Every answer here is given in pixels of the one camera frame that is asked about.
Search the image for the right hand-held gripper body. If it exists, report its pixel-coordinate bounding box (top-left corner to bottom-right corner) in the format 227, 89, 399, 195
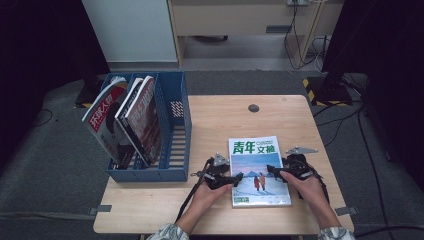
281, 145, 319, 182

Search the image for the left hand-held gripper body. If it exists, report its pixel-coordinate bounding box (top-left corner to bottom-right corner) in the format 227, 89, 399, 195
201, 152, 235, 191

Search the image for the green title magazine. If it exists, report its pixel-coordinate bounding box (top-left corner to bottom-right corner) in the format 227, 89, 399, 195
228, 134, 293, 208

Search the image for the red cover magazine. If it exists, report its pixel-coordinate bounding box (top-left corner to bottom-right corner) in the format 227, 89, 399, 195
125, 75, 164, 168

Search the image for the blue file rack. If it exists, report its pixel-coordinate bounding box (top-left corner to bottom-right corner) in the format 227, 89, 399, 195
100, 70, 193, 183

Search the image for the portrait cover magazine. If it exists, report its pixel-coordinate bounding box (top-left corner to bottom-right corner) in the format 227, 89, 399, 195
81, 75, 137, 170

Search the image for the person's right hand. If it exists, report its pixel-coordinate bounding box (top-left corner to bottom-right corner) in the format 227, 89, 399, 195
278, 170, 327, 214

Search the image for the person's left hand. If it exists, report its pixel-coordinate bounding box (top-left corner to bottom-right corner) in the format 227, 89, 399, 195
191, 180, 234, 218

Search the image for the grey tape piece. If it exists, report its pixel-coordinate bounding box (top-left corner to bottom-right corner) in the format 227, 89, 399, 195
334, 206, 358, 217
89, 204, 113, 216

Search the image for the person's left sleeve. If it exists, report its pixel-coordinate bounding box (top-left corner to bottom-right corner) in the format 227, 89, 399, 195
146, 222, 191, 240

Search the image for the person's sleeve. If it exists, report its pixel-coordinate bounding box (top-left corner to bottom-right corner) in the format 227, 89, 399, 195
146, 222, 191, 240
316, 226, 357, 240

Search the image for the person's right sleeve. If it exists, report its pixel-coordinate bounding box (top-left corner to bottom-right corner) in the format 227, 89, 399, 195
316, 226, 357, 240

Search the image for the striped black stand base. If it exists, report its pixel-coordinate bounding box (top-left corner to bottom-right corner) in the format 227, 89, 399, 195
302, 75, 354, 108
73, 74, 109, 109

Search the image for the black curtain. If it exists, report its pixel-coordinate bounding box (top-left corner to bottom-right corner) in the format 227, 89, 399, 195
0, 0, 111, 174
321, 0, 424, 191

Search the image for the wooden desk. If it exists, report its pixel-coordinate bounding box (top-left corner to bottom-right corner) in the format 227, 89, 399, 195
166, 0, 345, 68

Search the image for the white cabinet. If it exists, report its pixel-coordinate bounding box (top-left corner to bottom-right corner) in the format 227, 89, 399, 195
81, 0, 179, 64

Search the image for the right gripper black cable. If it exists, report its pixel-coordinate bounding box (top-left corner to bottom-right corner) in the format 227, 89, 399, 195
311, 166, 331, 205

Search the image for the long black floor cable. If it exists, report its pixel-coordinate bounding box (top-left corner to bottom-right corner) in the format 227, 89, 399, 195
354, 106, 424, 240

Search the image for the white floor cable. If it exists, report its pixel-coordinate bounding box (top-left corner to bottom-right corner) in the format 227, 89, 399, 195
311, 35, 332, 73

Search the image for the black socket cable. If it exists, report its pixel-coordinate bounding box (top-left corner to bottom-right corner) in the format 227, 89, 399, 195
283, 0, 331, 71

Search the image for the grey desk handle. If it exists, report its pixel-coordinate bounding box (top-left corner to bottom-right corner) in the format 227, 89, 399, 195
265, 24, 293, 34

